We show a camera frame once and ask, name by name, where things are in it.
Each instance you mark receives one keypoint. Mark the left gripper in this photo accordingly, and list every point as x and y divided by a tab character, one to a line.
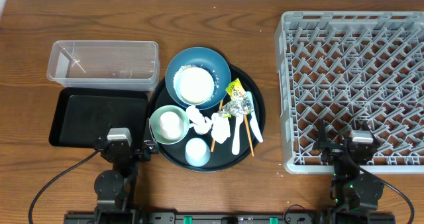
142	157

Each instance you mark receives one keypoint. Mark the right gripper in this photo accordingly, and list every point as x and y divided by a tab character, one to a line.
333	150

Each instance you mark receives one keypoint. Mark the mint green bowl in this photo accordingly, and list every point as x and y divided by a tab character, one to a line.
154	121

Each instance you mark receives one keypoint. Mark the white paper cup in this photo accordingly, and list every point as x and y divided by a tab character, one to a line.
171	126

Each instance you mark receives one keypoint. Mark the light blue cup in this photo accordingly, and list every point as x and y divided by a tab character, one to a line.
197	152

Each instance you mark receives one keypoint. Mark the white tissue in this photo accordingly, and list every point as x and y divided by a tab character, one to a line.
221	127
201	124

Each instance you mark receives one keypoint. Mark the light blue bowl with rice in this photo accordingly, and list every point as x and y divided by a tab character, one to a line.
193	85

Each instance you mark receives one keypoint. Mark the yellow foil snack wrapper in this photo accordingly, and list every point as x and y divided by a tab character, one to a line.
239	104

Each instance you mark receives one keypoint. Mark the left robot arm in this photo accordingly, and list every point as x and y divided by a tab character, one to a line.
115	187

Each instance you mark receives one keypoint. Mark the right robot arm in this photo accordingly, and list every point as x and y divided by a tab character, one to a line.
355	192

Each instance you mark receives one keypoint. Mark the grey dishwasher rack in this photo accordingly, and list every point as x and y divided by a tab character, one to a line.
343	69

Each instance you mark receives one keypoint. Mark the clear plastic waste bin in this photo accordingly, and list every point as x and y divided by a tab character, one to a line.
105	64

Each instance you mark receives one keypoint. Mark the black rectangular tray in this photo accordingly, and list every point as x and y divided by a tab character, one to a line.
83	115

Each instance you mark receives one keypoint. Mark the round black serving tray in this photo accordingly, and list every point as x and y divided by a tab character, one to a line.
222	157

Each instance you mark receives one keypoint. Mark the dark blue plate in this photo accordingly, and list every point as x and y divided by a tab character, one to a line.
207	59

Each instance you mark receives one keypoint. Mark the left wooden chopstick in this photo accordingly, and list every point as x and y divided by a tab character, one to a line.
214	141

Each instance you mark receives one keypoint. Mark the wooden chopstick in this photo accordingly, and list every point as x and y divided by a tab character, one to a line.
214	141
248	135

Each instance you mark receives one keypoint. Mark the light blue plastic knife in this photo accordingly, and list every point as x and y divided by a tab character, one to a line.
253	120

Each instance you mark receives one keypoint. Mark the right wooden chopstick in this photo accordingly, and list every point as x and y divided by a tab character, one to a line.
248	135

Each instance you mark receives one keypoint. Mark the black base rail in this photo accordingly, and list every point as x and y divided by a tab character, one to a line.
172	218

